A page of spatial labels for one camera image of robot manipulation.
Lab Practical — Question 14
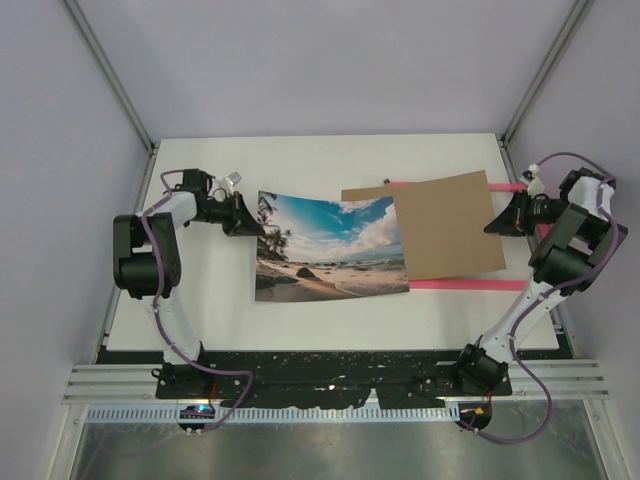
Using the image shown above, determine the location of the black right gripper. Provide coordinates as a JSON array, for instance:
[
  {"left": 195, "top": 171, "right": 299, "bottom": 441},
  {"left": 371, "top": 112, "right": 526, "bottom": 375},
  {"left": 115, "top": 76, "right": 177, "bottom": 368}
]
[{"left": 486, "top": 189, "right": 570, "bottom": 238}]

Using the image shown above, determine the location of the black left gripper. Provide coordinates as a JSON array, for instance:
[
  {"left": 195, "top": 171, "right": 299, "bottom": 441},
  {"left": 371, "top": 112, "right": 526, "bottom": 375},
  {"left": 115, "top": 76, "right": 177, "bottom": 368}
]
[{"left": 193, "top": 191, "right": 265, "bottom": 237}]

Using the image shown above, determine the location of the pink picture frame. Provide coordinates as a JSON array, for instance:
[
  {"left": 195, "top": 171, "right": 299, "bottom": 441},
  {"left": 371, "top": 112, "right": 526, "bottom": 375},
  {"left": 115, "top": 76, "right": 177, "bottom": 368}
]
[{"left": 382, "top": 178, "right": 551, "bottom": 294}]

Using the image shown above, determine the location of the brown frame backing board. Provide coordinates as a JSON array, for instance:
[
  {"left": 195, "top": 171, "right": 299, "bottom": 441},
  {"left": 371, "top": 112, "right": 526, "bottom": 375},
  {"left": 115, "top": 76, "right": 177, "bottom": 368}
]
[{"left": 341, "top": 170, "right": 506, "bottom": 281}]

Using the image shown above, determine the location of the beach photo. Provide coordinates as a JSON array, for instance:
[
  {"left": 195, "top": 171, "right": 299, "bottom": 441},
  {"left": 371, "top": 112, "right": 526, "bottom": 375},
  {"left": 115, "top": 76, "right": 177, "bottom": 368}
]
[{"left": 255, "top": 191, "right": 409, "bottom": 303}]

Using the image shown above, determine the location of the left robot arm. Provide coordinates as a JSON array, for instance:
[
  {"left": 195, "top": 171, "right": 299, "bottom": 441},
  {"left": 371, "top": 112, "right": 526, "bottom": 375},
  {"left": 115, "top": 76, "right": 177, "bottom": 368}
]
[{"left": 112, "top": 168, "right": 264, "bottom": 398}]

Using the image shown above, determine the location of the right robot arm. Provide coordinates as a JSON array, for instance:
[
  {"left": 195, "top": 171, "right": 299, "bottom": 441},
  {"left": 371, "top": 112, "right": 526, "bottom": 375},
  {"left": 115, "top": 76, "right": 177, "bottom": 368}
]
[{"left": 452, "top": 166, "right": 628, "bottom": 394}]

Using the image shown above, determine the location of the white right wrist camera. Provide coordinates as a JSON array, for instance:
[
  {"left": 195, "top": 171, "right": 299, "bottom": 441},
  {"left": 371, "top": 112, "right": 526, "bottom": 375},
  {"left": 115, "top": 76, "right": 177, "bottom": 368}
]
[{"left": 519, "top": 163, "right": 545, "bottom": 198}]

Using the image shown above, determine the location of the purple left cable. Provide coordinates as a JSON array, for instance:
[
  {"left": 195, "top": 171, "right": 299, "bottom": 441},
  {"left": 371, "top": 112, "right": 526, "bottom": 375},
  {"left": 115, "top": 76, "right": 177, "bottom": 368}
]
[{"left": 140, "top": 169, "right": 254, "bottom": 434}]

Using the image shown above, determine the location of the purple cable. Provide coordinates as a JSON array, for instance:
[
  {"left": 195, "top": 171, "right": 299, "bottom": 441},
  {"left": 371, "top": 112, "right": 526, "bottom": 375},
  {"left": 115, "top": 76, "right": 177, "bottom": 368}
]
[
  {"left": 459, "top": 152, "right": 619, "bottom": 444},
  {"left": 140, "top": 169, "right": 254, "bottom": 434}
]

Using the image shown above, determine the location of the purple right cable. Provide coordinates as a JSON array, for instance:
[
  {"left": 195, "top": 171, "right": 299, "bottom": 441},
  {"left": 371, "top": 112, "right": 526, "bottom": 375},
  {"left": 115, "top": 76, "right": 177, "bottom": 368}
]
[{"left": 459, "top": 152, "right": 619, "bottom": 444}]

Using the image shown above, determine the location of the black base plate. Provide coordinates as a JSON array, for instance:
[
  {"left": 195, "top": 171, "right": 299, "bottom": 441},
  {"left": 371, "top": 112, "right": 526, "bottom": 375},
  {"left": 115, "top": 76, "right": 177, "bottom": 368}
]
[{"left": 151, "top": 350, "right": 489, "bottom": 410}]

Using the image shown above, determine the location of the slotted cable duct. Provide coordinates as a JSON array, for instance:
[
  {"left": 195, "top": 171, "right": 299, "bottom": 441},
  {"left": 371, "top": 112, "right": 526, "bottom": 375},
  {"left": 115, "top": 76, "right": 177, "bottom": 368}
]
[{"left": 85, "top": 403, "right": 459, "bottom": 424}]

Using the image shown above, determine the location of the left aluminium frame post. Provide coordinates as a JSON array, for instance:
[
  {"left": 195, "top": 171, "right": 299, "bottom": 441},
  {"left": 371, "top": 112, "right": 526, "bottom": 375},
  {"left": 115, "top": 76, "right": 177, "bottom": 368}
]
[{"left": 60, "top": 0, "right": 155, "bottom": 154}]

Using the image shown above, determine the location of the aluminium frame post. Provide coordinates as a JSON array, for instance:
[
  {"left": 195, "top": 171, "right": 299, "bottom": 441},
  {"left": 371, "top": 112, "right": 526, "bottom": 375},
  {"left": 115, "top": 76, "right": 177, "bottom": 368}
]
[
  {"left": 499, "top": 0, "right": 595, "bottom": 149},
  {"left": 60, "top": 0, "right": 155, "bottom": 154}
]

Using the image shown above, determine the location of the right aluminium frame post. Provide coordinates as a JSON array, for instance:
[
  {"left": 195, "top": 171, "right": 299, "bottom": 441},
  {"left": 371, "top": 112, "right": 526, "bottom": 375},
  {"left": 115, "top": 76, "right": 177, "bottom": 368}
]
[{"left": 499, "top": 0, "right": 595, "bottom": 149}]

